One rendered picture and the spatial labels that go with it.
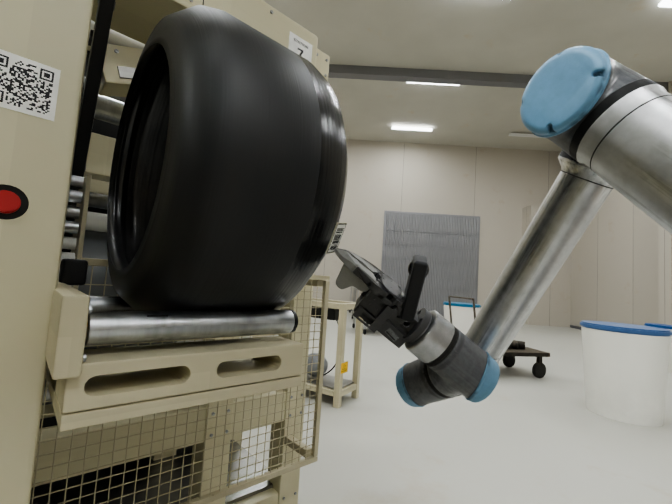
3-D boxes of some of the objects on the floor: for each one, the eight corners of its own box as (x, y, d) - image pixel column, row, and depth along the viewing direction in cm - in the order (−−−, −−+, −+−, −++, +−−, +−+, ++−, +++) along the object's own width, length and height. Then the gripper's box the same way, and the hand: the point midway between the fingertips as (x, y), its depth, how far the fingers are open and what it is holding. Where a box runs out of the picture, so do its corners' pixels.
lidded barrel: (696, 433, 269) (695, 333, 275) (612, 426, 272) (613, 327, 278) (630, 404, 333) (630, 323, 338) (563, 398, 336) (564, 318, 341)
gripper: (400, 357, 63) (308, 282, 63) (400, 333, 72) (319, 267, 71) (433, 325, 61) (338, 246, 60) (429, 304, 69) (346, 235, 69)
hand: (343, 250), depth 65 cm, fingers closed
